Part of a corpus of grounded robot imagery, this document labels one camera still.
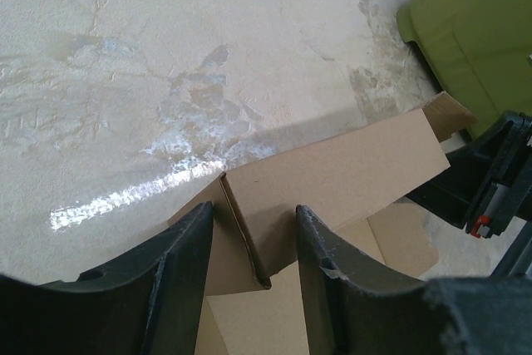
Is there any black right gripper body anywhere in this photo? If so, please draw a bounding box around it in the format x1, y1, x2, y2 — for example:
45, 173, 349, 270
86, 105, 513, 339
490, 188, 531, 279

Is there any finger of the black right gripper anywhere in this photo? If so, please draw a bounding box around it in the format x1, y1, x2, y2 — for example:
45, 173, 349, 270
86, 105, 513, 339
406, 111, 522, 230
465, 116, 531, 239

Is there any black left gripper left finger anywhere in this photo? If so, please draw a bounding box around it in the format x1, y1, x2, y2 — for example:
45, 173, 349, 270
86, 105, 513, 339
1, 202, 214, 354

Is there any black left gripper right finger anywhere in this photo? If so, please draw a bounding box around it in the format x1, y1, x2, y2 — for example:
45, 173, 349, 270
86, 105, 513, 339
296, 205, 531, 354

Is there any brown cardboard box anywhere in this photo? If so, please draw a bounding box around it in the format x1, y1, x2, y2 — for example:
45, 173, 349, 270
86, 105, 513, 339
186, 92, 476, 354

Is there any olive green plastic bin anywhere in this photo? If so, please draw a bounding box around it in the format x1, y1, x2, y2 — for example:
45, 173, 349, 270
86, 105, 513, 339
397, 0, 531, 138

